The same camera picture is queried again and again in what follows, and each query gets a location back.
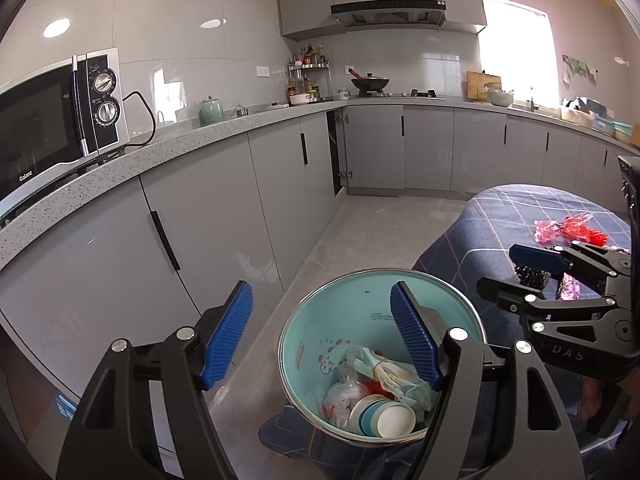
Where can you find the blue plastic container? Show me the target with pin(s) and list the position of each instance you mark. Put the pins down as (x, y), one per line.
(602, 122)

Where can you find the large pale bowl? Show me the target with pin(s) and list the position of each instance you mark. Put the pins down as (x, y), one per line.
(497, 98)

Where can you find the small white bowl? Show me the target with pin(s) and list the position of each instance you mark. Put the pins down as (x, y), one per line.
(299, 99)

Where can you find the black range hood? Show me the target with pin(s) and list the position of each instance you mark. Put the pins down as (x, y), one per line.
(390, 12)

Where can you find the black silver microwave oven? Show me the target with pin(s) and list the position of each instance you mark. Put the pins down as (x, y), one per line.
(45, 125)

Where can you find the metal spice rack with bottles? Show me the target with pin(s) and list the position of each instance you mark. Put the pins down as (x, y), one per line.
(307, 72)

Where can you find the wooden cutting board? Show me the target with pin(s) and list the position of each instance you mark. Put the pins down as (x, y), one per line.
(477, 82)

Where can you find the red foam net sleeve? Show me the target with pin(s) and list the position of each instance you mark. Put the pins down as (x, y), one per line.
(585, 230)

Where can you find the green ceramic jar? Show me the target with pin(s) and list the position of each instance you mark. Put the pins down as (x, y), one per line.
(211, 112)

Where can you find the white dish basin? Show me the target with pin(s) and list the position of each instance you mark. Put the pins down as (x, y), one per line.
(575, 113)

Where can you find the small metal pot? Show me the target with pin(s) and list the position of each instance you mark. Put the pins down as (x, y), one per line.
(242, 110)

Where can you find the green plastic basin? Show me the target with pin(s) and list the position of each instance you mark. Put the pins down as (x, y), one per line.
(625, 131)

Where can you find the blue plaid tablecloth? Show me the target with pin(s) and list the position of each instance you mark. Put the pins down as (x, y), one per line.
(490, 225)

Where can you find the teal trash bin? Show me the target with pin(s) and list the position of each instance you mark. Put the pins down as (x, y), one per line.
(340, 310)

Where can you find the purple snack wrapper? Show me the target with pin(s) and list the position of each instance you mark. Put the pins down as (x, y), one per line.
(567, 287)

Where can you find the person's right hand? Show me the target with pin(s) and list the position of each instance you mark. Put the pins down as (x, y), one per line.
(595, 400)

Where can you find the gas stove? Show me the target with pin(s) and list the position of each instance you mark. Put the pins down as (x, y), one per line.
(400, 94)

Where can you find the black foam net sleeve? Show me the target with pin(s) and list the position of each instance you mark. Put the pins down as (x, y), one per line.
(532, 276)

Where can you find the metal faucet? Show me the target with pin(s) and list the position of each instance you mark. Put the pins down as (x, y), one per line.
(532, 100)

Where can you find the black wok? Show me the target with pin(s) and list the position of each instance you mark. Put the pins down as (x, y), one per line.
(370, 81)

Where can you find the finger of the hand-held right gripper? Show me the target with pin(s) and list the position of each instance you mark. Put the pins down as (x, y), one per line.
(537, 256)
(505, 297)

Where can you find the grey kitchen counter cabinets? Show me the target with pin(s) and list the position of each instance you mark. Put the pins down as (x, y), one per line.
(200, 210)

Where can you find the striped paper cup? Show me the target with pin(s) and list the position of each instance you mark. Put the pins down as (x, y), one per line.
(380, 417)

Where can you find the brown wooden board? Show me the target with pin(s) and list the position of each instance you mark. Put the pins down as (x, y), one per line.
(636, 135)

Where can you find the pale green plastic bag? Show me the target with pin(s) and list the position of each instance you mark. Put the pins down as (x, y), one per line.
(400, 380)

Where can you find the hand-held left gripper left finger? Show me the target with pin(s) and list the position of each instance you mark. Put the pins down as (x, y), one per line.
(227, 340)

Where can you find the hanging cloths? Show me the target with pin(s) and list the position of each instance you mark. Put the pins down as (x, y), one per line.
(580, 67)

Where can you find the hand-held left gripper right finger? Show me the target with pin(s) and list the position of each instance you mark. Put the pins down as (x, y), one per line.
(415, 340)

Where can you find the bright window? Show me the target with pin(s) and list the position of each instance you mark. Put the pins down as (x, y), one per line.
(520, 50)

